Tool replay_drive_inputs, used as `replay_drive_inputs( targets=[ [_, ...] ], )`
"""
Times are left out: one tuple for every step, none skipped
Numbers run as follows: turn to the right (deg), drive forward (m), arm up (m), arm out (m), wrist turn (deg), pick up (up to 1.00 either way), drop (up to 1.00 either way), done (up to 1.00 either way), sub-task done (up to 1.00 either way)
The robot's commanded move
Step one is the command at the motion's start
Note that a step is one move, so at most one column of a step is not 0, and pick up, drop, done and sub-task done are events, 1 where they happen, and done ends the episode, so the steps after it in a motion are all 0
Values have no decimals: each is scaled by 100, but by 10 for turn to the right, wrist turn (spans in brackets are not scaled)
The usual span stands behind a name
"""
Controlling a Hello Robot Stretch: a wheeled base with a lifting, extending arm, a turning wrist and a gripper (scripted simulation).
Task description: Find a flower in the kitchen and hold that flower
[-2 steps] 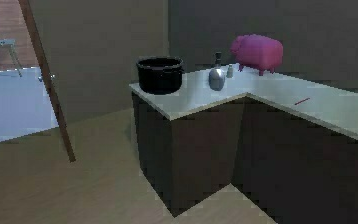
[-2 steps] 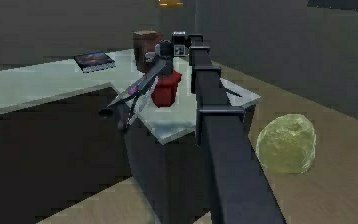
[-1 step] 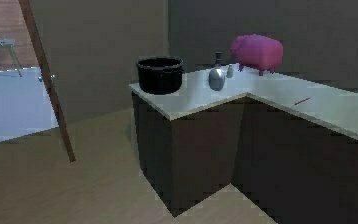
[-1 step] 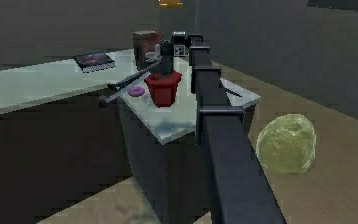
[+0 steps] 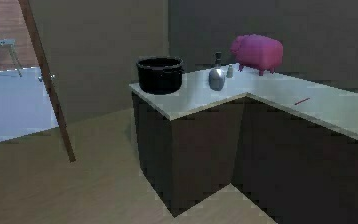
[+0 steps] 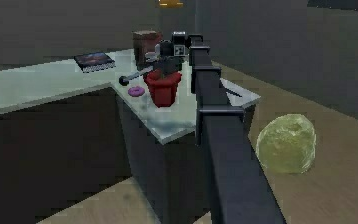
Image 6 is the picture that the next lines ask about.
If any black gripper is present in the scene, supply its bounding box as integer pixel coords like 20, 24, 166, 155
118, 39, 185, 87

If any red flower pot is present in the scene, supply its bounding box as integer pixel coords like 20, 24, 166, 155
143, 69, 183, 108

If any pale top kitchen counter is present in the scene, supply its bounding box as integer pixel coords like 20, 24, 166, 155
0, 48, 262, 224

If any pink doughnut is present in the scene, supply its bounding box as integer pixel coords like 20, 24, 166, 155
127, 85, 146, 98

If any brown box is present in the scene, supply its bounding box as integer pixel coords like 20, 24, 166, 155
132, 29, 164, 72

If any dark book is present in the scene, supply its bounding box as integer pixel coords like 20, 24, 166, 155
73, 51, 117, 74

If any orange lamp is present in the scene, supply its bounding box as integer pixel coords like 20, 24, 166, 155
158, 0, 184, 8

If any pale green round pouf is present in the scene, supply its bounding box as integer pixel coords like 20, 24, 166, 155
255, 113, 317, 175

